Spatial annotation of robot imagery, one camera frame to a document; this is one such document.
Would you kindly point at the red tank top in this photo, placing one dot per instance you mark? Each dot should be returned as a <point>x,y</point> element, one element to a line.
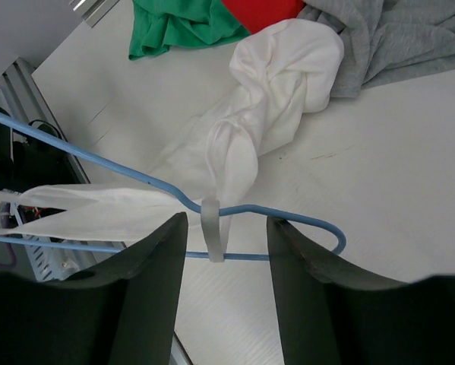
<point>255,15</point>

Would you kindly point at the white slotted cable duct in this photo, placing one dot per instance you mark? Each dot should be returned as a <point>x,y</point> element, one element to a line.
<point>50,263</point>

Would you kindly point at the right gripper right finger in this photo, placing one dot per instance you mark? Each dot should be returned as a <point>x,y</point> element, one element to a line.
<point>331,311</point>

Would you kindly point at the white tank top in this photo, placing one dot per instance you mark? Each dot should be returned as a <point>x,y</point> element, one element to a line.
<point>283,72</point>

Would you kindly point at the aluminium front rail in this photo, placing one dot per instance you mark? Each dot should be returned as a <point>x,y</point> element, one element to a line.
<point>26,162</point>

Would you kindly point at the green tank top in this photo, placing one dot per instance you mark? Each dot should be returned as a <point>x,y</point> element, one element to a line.
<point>192,24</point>

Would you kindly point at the grey tank top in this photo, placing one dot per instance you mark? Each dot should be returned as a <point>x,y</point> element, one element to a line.
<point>387,41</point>

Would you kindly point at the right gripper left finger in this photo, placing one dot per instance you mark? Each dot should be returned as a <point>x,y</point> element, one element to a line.
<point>119,311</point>

